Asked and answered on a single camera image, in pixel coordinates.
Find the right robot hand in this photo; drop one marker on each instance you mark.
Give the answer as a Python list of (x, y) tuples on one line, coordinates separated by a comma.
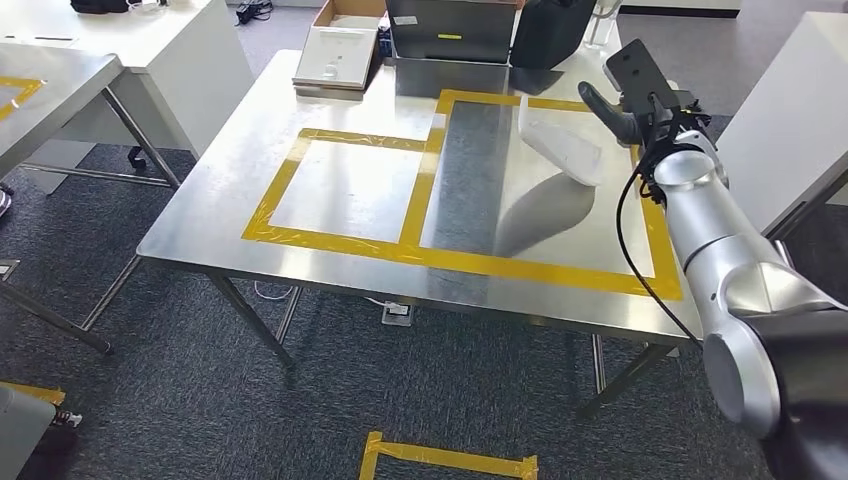
[(616, 122)]

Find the white plastic shell part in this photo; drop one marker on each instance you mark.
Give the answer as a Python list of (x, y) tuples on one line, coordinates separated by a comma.
[(563, 149)]

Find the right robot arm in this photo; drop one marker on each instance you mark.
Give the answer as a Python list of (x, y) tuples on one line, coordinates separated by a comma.
[(702, 218)]

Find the stainless steel workbench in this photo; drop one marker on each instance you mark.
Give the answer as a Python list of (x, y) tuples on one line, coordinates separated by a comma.
[(344, 192)]

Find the clear plastic bottle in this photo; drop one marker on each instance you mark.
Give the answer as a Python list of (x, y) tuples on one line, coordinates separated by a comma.
[(603, 26)]

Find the black case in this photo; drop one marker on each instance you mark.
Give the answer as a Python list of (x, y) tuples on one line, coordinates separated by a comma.
[(550, 33)]

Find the white table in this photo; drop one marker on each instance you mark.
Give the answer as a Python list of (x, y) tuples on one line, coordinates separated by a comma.
[(166, 40), (782, 119)]

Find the steel bin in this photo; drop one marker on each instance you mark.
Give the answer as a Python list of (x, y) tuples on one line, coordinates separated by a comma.
[(450, 30)]

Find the white flat box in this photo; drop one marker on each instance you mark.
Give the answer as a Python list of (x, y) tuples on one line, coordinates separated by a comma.
[(334, 56)]

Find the metal floor socket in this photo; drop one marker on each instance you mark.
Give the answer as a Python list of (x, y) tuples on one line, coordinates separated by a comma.
[(8, 268), (397, 313)]

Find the cardboard box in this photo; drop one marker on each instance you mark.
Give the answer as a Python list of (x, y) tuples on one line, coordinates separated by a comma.
[(324, 13)]

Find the yellow floor tape square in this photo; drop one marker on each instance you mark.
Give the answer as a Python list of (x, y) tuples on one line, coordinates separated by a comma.
[(450, 456)]

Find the black bag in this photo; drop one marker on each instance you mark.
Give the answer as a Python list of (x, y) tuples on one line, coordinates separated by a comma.
[(99, 5)]

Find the stainless steel table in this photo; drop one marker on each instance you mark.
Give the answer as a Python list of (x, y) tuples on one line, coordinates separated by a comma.
[(60, 93)]

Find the yellow floor tape strip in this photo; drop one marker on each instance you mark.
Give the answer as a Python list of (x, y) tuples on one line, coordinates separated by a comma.
[(40, 394)]

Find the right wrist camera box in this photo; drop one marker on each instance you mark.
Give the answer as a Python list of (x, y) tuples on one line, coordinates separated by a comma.
[(639, 73)]

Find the yellow tape frame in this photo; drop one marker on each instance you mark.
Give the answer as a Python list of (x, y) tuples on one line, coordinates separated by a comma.
[(530, 268), (23, 80), (318, 240)]

